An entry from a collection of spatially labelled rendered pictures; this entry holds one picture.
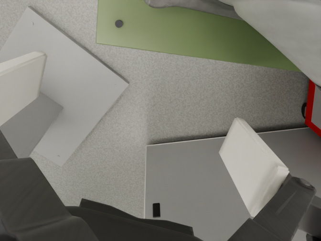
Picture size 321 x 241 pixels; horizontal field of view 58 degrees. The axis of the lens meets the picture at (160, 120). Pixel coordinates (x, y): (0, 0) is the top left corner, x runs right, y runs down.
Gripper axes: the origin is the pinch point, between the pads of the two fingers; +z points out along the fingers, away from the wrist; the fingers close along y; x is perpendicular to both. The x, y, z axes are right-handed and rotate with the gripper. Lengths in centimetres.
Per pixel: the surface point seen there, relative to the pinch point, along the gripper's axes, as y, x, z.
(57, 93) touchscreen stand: -26, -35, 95
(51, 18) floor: -34, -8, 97
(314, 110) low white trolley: 69, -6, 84
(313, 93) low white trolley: 66, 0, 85
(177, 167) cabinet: 26, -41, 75
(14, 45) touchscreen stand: -44, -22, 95
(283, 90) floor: 62, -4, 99
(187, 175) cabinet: 28, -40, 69
